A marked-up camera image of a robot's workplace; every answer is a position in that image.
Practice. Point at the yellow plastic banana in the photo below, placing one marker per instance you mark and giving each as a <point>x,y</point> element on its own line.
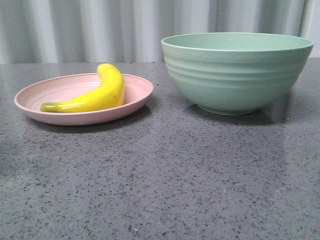
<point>109,94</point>

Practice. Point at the green ridged bowl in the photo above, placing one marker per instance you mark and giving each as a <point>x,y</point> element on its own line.
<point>234,73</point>

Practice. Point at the pink ridged plate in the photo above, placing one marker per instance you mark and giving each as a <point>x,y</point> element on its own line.
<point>137,91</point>

